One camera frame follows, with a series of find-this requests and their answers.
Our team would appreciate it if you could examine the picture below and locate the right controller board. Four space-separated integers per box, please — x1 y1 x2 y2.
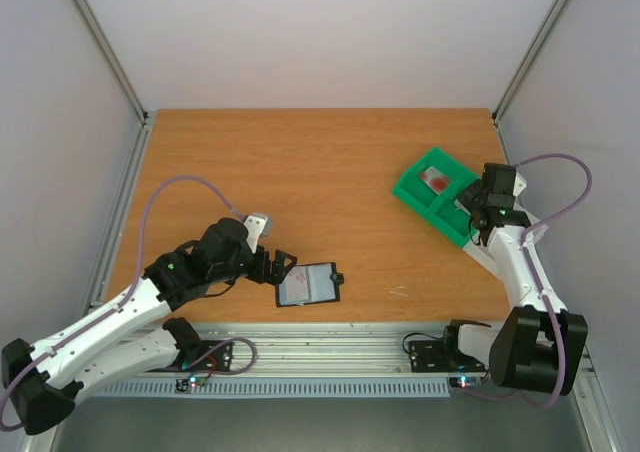
449 375 485 390

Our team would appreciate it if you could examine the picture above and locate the left aluminium corner post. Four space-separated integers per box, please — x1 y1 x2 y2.
71 0 149 125

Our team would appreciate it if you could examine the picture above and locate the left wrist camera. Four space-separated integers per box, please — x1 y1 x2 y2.
243 212 271 253

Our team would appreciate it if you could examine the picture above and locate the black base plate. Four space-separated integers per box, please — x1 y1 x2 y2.
163 340 233 373
406 340 487 373

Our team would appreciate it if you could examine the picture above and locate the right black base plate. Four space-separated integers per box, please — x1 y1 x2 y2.
406 340 487 373

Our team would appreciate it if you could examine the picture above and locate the grey card in tray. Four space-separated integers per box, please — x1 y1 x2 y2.
454 198 471 215

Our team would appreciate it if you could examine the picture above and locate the grey slotted cable duct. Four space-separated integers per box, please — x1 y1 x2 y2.
98 377 450 399

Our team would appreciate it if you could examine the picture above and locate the black leather card holder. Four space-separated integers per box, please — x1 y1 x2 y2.
275 262 345 308

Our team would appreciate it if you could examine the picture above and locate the green plastic sorting tray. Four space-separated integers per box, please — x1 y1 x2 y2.
392 147 479 248

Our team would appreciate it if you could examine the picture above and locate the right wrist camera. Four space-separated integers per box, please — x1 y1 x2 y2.
513 172 527 197

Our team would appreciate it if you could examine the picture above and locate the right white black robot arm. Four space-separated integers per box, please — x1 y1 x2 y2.
441 163 588 408

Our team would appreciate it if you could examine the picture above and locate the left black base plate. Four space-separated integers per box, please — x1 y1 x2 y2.
163 340 233 373

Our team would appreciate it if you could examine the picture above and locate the right aluminium corner post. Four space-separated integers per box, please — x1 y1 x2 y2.
492 0 572 127

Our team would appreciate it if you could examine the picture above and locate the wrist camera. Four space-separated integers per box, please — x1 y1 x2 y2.
243 212 271 253
513 172 527 197

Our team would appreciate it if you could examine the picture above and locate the left controller board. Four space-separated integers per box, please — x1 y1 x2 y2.
174 376 208 394

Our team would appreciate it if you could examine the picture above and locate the controller board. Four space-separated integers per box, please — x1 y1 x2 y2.
174 376 208 394
449 375 485 390

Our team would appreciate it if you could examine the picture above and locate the clear plastic bin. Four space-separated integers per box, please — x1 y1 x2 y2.
462 211 550 279

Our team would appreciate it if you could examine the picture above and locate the aluminium corner post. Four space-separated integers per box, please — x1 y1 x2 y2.
492 0 572 127
71 0 149 125

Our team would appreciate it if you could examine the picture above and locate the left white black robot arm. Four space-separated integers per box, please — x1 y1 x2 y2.
1 215 297 436

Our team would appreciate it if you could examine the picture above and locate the red white card in tray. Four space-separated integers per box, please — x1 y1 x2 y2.
419 166 452 195

